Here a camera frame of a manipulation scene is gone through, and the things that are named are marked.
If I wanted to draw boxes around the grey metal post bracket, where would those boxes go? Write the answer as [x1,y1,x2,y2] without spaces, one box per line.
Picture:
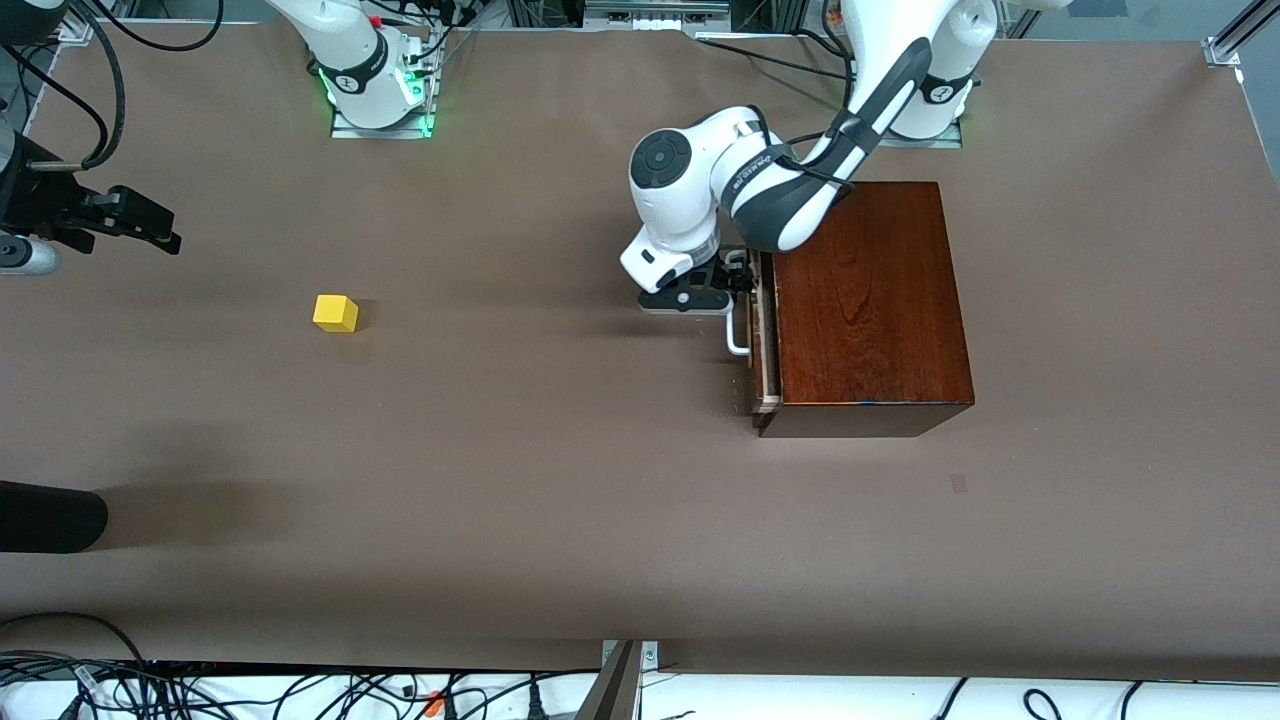
[578,640,661,720]

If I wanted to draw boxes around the wooden drawer with white handle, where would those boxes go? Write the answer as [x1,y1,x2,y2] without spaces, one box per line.
[725,250,783,416]

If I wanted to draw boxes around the black ribbed cylinder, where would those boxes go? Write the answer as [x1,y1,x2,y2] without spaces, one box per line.
[0,480,109,554]

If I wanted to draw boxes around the yellow cube block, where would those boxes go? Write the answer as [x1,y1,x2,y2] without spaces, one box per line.
[312,294,359,334]

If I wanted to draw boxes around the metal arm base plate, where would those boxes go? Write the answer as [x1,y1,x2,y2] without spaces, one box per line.
[880,118,966,149]
[330,100,436,140]

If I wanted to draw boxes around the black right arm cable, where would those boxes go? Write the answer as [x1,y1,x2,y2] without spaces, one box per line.
[65,0,126,171]

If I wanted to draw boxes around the grey power strip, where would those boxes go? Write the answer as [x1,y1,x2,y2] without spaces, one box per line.
[585,0,731,31]

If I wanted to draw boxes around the dark brown wooden cabinet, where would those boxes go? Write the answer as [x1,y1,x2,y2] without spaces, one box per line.
[755,181,976,439]

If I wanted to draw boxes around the tangled black cables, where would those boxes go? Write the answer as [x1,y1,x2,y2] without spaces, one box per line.
[0,612,601,720]

